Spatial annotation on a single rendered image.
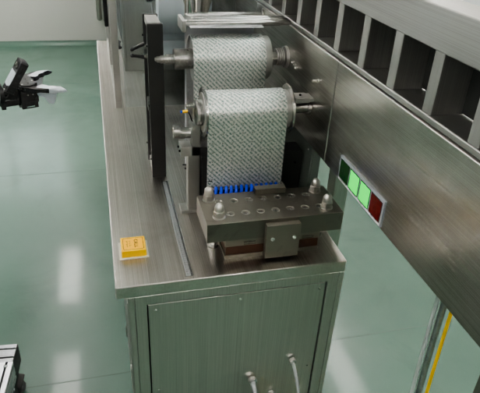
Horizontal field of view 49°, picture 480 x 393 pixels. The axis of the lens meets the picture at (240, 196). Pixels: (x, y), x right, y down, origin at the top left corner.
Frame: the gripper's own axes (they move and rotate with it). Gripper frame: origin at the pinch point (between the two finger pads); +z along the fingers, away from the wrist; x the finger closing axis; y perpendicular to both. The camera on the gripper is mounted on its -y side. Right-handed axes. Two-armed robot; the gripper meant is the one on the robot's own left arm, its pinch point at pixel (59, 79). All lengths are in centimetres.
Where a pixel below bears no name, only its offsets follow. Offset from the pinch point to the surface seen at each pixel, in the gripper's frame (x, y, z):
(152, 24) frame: 18.7, -23.0, 24.1
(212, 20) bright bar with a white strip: 27, -26, 40
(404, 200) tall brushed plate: 115, -18, 36
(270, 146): 64, -1, 41
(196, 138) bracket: 50, 0, 24
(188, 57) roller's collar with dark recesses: 28.1, -15.2, 32.2
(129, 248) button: 63, 23, -4
